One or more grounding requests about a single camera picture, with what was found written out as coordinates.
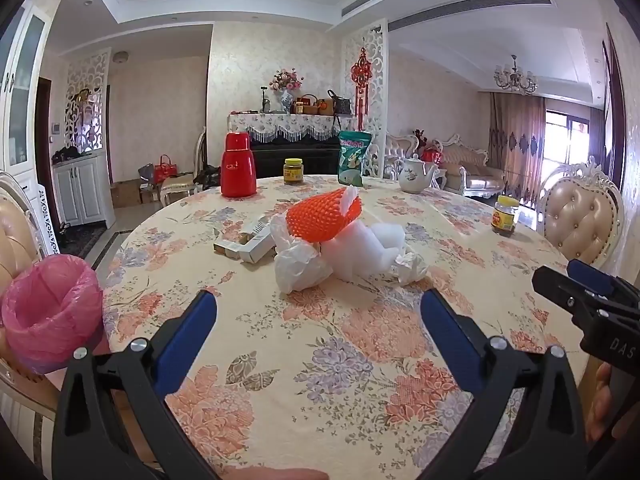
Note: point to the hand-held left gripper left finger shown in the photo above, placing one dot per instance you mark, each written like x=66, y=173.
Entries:
x=192, y=330

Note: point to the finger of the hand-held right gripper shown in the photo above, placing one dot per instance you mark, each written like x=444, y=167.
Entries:
x=590, y=275
x=555, y=285

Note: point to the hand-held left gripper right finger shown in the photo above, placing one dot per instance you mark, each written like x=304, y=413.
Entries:
x=445, y=330

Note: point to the white tissue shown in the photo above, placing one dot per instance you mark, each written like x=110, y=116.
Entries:
x=412, y=267
x=347, y=199

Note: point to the small white orange box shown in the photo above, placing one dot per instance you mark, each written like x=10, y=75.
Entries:
x=227, y=249

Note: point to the white cardboard box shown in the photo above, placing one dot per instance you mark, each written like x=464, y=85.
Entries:
x=257, y=249

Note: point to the white foam wrap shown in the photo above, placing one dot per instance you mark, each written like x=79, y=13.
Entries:
x=360, y=250

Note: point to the white plastic bag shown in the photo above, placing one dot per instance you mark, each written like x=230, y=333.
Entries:
x=300, y=270

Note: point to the white striped box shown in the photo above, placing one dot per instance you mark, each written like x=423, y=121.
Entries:
x=261, y=225

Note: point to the bin with pink liner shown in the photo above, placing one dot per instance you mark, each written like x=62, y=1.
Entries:
x=50, y=310

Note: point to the orange foam fruit net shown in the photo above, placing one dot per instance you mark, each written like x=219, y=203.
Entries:
x=315, y=215

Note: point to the person's right hand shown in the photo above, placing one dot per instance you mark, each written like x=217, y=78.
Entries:
x=600, y=405

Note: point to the ornate beige padded chair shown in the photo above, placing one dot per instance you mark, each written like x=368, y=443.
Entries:
x=580, y=215
x=12, y=245

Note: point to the yellow-lid glass jar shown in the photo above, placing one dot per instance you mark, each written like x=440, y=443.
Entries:
x=293, y=172
x=505, y=217

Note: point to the floral tablecloth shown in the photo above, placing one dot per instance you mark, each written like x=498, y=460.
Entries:
x=350, y=360

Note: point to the ornate cream sofa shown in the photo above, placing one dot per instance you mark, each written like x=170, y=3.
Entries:
x=475, y=170

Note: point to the dark floor rug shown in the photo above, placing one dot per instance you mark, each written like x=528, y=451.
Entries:
x=82, y=237

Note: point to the cream side chair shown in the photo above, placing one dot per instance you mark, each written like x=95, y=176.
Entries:
x=180, y=185

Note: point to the black bag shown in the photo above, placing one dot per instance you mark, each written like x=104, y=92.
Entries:
x=207, y=177

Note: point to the brown patterned curtain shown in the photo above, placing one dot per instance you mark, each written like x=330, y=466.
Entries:
x=515, y=135

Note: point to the white floral teapot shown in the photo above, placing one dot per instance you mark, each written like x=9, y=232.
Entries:
x=414, y=177

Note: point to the red bag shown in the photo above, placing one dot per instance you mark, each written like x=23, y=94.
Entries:
x=166, y=170

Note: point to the grey bag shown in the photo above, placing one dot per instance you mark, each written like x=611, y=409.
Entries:
x=147, y=172

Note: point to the red thermos flask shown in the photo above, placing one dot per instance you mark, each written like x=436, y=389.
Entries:
x=239, y=170

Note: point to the small white cabinet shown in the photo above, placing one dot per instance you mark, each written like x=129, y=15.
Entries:
x=82, y=190

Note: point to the green snack bag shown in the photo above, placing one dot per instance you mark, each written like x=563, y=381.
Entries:
x=354, y=160

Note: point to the black piano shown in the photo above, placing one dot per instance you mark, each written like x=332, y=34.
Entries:
x=310, y=155

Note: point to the chandelier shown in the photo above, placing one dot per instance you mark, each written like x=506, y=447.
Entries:
x=515, y=77

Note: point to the fringed lace cloth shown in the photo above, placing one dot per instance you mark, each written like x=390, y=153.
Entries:
x=290, y=122

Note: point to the black handbag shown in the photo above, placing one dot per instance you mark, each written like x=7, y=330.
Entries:
x=341, y=104

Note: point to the woven basket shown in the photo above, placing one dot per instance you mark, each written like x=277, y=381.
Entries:
x=309, y=106

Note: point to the white lattice screen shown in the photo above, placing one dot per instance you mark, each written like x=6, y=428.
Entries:
x=87, y=85
x=379, y=85

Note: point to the dark wooden door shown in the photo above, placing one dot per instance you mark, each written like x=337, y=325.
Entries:
x=45, y=120

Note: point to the vase with pink flowers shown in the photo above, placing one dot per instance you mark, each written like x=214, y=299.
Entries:
x=287, y=82

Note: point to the red knot hanging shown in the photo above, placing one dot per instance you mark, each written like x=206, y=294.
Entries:
x=362, y=72

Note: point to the round ceiling lamp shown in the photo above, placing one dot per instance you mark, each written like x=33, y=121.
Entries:
x=120, y=57

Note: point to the ceiling air vent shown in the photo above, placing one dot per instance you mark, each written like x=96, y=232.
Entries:
x=420, y=19

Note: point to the tall white glass-door cabinet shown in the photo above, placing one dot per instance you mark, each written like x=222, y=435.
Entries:
x=20, y=85

